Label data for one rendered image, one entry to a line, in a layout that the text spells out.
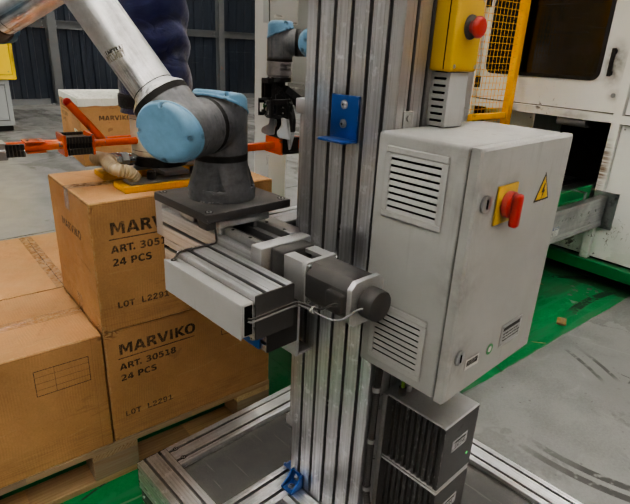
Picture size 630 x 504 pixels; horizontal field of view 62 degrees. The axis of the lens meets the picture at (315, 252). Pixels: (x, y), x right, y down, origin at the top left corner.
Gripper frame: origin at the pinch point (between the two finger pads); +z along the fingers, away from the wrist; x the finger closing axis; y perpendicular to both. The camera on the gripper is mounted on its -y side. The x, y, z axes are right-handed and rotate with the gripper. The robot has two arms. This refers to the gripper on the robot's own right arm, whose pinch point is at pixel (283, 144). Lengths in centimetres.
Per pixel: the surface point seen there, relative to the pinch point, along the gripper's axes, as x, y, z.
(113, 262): -7, 53, 31
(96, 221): -7, 56, 18
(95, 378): -7, 61, 67
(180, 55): -17.6, 25.1, -24.6
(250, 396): -8, 7, 97
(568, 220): 3, -196, 55
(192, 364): -8, 30, 74
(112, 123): -196, -10, 20
